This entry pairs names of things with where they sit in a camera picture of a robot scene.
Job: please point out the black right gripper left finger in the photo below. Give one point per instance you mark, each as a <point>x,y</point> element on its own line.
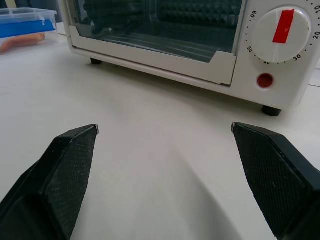
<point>57,180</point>

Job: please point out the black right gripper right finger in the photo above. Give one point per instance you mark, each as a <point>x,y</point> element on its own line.
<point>277,180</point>

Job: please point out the white toaster oven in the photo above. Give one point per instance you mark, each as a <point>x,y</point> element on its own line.
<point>275,85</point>

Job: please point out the glass oven door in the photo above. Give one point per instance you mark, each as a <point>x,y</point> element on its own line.
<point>155,32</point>

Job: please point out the red indicator light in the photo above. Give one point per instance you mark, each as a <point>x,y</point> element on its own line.
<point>265,80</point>

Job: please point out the orange sausage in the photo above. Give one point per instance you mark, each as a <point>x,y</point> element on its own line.
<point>17,42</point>

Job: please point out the white timer knob red tape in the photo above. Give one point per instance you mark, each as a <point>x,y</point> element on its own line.
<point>282,35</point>

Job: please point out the clear plastic container blue lid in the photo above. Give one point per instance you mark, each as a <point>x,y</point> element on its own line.
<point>25,27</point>

